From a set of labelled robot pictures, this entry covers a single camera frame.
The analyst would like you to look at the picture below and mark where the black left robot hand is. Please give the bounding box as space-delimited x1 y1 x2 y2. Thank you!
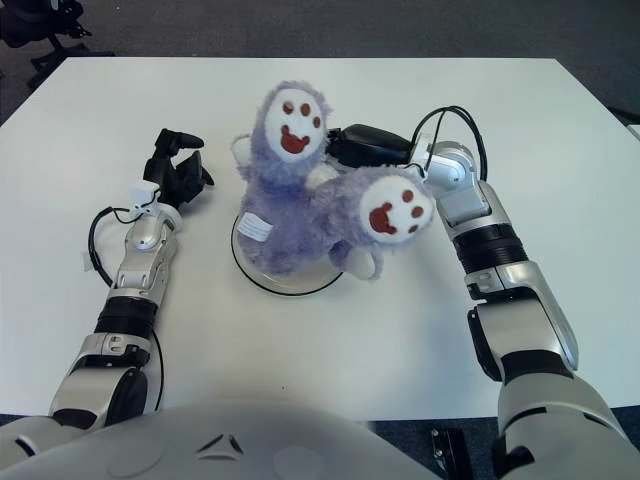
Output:
143 128 216 207

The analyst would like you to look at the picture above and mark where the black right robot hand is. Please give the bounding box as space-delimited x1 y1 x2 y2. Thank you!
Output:
325 123 416 169

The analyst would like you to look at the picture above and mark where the purple plush bunny doll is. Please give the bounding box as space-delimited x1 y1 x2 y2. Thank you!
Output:
229 79 435 282

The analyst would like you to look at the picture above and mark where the white plate with black rim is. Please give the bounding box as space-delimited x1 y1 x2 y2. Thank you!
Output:
229 214 351 297

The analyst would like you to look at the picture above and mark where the white left wrist connector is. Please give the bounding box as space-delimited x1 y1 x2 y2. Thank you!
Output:
128 183 159 214

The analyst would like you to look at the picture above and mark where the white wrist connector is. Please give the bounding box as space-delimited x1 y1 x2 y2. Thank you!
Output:
409 139 434 174
128 183 159 214

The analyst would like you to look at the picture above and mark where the white right wrist connector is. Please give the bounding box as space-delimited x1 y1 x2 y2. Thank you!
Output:
409 139 434 174

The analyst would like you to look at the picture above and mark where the black office chair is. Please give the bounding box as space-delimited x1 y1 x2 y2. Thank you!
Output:
0 0 114 89

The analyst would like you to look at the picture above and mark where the grey robot torso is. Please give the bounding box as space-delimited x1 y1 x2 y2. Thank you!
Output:
0 384 441 480

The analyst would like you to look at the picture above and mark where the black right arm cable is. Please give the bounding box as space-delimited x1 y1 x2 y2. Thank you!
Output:
412 104 489 181

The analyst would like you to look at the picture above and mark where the black metal bracket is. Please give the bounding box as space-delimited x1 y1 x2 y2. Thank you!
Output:
430 426 469 480

